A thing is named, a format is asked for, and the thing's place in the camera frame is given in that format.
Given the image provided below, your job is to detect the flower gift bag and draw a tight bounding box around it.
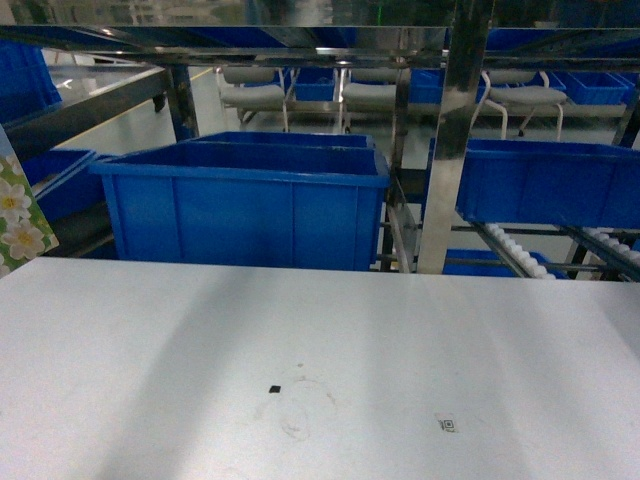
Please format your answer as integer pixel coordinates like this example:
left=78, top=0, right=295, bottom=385
left=1, top=129, right=59, bottom=277

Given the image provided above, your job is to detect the white roller conveyor track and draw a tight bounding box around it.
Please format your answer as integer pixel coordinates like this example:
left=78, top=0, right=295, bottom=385
left=479, top=223, right=556, bottom=280

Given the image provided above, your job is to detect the blue crate lower left shelf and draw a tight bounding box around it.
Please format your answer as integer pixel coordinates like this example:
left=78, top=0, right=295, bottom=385
left=90, top=132, right=390, bottom=271

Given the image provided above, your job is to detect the blue crate shelf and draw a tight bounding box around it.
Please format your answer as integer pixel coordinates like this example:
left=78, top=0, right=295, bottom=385
left=90, top=132, right=390, bottom=271
left=423, top=139, right=639, bottom=229

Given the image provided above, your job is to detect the grey office chair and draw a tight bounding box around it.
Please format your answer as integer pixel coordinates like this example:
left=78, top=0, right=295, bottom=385
left=215, top=66, right=290, bottom=132

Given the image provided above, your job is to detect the blue crate lower right shelf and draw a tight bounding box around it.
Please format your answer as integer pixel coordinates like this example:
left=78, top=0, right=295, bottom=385
left=423, top=139, right=639, bottom=229

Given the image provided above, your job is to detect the small qr code sticker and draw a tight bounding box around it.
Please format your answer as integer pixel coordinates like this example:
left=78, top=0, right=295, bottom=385
left=434, top=412, right=460, bottom=433

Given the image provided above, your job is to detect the stainless steel rack frame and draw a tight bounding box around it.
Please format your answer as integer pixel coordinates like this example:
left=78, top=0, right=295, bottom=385
left=1, top=1, right=639, bottom=274

